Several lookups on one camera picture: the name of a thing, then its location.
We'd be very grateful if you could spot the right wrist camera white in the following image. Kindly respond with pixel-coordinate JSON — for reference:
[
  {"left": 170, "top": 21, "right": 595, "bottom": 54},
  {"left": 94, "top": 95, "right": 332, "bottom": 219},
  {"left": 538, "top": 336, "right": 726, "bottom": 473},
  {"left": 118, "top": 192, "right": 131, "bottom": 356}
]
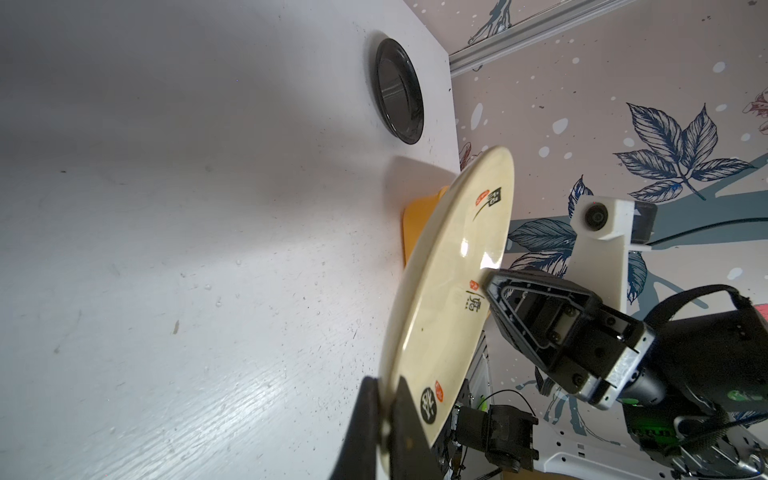
[{"left": 564, "top": 195, "right": 658, "bottom": 313}]

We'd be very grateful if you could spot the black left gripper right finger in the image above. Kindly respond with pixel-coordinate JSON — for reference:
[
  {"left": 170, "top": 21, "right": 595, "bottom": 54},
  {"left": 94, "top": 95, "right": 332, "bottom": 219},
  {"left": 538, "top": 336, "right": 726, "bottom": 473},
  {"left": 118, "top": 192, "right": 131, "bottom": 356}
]
[{"left": 386, "top": 377, "right": 442, "bottom": 480}]

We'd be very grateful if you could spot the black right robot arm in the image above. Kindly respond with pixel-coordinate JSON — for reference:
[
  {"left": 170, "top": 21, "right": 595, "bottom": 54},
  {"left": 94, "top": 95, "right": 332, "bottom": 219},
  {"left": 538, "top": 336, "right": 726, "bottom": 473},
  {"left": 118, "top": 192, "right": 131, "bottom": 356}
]
[{"left": 483, "top": 270, "right": 767, "bottom": 479}]

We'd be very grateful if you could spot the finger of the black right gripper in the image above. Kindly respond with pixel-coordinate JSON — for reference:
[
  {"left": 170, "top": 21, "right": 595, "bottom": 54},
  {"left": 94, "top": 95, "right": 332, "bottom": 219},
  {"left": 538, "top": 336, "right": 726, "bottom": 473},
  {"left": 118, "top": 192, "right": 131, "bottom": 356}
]
[{"left": 482, "top": 269, "right": 603, "bottom": 373}]

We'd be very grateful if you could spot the cream yellow plate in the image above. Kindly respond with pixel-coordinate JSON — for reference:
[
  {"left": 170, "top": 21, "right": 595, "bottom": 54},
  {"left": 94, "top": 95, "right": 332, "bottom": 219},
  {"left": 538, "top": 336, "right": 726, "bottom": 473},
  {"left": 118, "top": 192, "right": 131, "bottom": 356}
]
[{"left": 379, "top": 146, "right": 515, "bottom": 474}]

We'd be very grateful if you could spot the small black plate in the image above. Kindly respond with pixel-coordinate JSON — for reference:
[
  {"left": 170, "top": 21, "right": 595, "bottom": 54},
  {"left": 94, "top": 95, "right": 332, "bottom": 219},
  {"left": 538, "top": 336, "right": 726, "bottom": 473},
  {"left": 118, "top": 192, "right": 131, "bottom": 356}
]
[{"left": 373, "top": 38, "right": 425, "bottom": 145}]

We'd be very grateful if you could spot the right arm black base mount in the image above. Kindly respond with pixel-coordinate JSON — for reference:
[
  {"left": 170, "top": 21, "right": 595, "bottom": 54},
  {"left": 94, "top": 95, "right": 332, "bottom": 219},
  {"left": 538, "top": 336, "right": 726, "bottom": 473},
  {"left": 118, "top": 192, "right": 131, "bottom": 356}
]
[{"left": 454, "top": 405, "right": 539, "bottom": 473}]

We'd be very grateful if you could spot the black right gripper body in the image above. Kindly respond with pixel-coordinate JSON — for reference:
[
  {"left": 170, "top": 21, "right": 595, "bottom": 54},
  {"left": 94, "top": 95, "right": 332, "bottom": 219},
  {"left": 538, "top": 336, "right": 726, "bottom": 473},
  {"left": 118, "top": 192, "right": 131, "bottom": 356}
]
[{"left": 551, "top": 306, "right": 666, "bottom": 410}]

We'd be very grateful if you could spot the yellow plastic bin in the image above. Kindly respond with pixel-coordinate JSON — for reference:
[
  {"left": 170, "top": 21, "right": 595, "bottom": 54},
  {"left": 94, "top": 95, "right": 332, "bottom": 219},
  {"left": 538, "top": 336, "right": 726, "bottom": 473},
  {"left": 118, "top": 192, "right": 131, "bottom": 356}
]
[{"left": 401, "top": 186, "right": 449, "bottom": 264}]

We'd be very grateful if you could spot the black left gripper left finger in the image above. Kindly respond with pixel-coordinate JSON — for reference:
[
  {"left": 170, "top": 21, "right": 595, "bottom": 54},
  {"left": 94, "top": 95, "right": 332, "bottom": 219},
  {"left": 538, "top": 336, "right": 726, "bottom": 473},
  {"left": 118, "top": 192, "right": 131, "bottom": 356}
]
[{"left": 330, "top": 377, "right": 380, "bottom": 480}]

